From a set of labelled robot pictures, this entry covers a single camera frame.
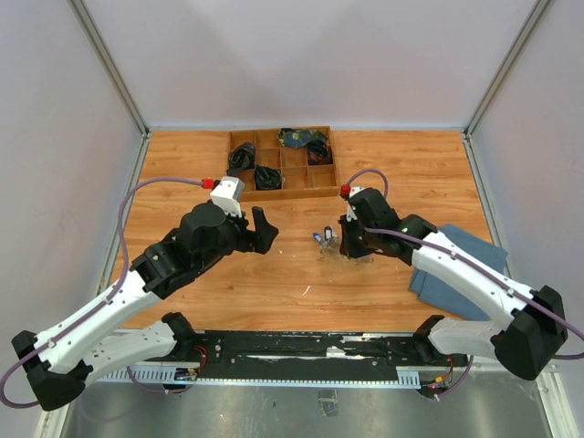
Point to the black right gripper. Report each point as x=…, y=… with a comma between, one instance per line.
x=349, y=248

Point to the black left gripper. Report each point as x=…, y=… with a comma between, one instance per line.
x=259, y=240

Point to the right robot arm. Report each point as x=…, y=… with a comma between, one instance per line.
x=525, y=327

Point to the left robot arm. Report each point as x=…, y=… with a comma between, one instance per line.
x=61, y=361

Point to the black rolled tie middle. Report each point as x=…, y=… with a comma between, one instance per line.
x=267, y=178

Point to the black rolled tie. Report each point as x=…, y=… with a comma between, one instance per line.
x=241, y=159
x=267, y=178

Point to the wooden compartment tray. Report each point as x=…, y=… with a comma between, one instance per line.
x=300, y=178

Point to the black rolled tie left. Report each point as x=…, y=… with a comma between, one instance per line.
x=241, y=159

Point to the blue folded cloth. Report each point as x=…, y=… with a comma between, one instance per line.
x=432, y=291

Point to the blue yellow patterned cloth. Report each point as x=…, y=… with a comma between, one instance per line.
x=299, y=138

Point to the black head key on ring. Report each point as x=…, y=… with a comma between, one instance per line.
x=327, y=233

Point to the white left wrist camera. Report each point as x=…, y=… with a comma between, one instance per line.
x=227, y=194

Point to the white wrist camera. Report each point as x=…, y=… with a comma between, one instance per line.
x=347, y=191
x=227, y=194

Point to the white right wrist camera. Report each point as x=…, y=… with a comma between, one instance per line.
x=347, y=191

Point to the black mounting rail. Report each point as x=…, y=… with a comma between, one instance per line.
x=307, y=356

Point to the left aluminium frame post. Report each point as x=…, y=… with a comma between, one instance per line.
x=96, y=40

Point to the aluminium frame post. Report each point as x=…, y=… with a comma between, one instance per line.
x=96, y=40
x=534, y=18

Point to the right aluminium frame post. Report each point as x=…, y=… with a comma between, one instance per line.
x=534, y=18

